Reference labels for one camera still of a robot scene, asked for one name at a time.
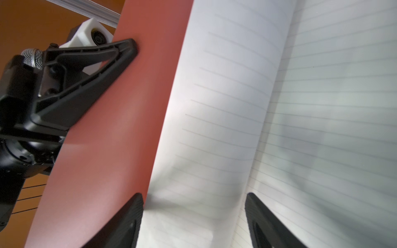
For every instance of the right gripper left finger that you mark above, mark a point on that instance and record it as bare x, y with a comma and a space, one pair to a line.
122, 231

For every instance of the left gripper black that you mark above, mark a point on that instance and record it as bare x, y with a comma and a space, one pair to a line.
38, 106

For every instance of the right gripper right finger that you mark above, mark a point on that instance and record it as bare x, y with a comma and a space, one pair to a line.
266, 230

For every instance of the torn lined page from red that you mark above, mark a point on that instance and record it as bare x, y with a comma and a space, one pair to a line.
220, 95

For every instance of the red spiral notebook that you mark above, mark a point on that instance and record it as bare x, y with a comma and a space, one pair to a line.
326, 160

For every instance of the black microphone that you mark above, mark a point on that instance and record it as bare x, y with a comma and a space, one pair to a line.
33, 58

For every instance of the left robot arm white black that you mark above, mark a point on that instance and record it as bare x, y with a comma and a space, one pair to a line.
9, 198

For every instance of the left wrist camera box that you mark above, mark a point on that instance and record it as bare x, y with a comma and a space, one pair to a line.
90, 33

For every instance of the left aluminium corner post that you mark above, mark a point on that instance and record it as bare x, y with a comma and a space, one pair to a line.
90, 9

